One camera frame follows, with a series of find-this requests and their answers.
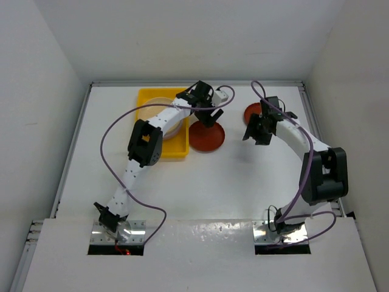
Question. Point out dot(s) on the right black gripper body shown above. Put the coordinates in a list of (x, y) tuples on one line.
[(262, 135)]

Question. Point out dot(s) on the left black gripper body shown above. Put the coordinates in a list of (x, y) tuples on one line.
[(204, 116)]

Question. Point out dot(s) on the red plate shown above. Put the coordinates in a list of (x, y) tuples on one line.
[(254, 108), (205, 139)]

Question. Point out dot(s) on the pink plate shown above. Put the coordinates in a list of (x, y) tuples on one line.
[(173, 131)]

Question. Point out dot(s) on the tan plate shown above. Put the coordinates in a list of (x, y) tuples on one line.
[(149, 112)]

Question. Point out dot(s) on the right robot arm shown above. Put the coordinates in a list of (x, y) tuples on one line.
[(324, 173)]

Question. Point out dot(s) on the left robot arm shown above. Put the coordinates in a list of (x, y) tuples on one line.
[(146, 141)]

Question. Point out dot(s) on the yellow plastic bin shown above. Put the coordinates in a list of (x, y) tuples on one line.
[(177, 147)]

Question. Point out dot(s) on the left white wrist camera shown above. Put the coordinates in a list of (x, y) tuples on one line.
[(219, 97)]

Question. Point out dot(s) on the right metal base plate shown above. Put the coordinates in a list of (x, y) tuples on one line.
[(264, 234)]

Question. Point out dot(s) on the metal base plate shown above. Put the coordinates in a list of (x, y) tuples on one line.
[(264, 234), (129, 232)]

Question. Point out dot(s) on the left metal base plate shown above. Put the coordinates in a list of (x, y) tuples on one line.
[(129, 232)]

